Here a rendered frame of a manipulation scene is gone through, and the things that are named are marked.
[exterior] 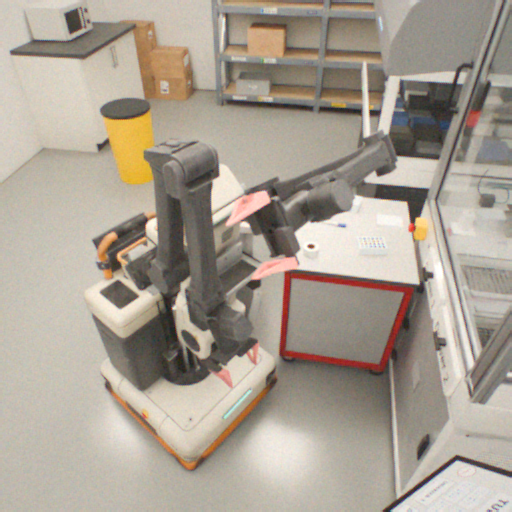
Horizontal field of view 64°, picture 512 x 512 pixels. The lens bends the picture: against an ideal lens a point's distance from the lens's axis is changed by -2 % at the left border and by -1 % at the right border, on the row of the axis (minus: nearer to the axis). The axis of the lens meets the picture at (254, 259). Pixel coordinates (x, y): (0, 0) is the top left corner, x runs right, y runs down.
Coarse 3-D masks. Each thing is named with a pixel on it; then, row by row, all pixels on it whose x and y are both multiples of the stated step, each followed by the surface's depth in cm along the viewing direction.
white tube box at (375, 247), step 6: (366, 240) 188; (372, 240) 188; (378, 240) 188; (384, 240) 188; (360, 246) 185; (372, 246) 185; (378, 246) 185; (384, 246) 185; (360, 252) 185; (366, 252) 185; (372, 252) 185; (378, 252) 185; (384, 252) 185
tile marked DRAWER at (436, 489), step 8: (440, 480) 93; (448, 480) 92; (432, 488) 92; (440, 488) 90; (448, 488) 89; (416, 496) 91; (424, 496) 90; (432, 496) 89; (440, 496) 88; (424, 504) 87
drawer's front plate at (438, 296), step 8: (432, 248) 164; (432, 256) 160; (424, 264) 170; (432, 264) 158; (432, 272) 157; (432, 280) 156; (440, 280) 150; (432, 288) 155; (440, 288) 147; (432, 296) 153; (440, 296) 145; (440, 304) 145; (432, 312) 151
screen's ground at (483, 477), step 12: (456, 468) 95; (480, 468) 91; (432, 480) 94; (456, 480) 91; (468, 480) 89; (480, 480) 88; (492, 480) 86; (504, 480) 85; (420, 492) 92; (444, 492) 89; (504, 492) 81; (420, 504) 88; (432, 504) 86; (480, 504) 81; (492, 504) 80; (504, 504) 78
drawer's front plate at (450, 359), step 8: (440, 312) 142; (440, 320) 141; (448, 320) 136; (440, 328) 140; (448, 328) 134; (440, 336) 139; (448, 336) 131; (448, 344) 130; (448, 352) 129; (456, 352) 127; (448, 360) 128; (456, 360) 125; (440, 368) 135; (448, 368) 127; (456, 368) 123; (456, 376) 121; (448, 384) 126; (456, 384) 123; (448, 392) 126
